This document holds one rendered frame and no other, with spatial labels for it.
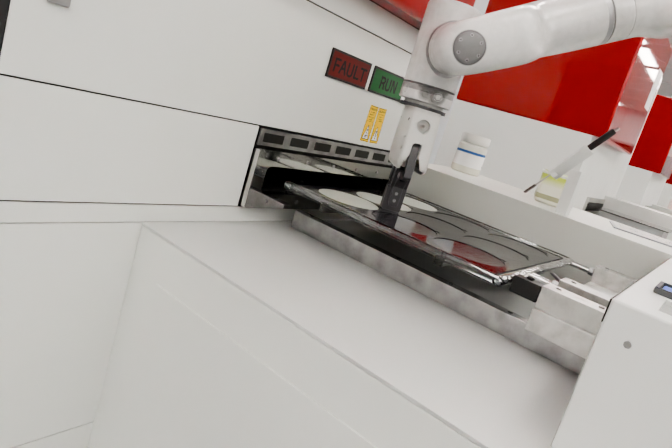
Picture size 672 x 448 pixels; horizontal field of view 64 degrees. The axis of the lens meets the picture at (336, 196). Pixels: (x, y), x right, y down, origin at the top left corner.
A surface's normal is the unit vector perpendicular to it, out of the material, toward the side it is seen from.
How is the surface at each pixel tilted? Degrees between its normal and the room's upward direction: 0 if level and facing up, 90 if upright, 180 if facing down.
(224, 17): 90
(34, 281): 90
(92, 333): 90
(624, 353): 90
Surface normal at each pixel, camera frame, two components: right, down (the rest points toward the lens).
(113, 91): 0.76, 0.33
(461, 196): -0.58, -0.04
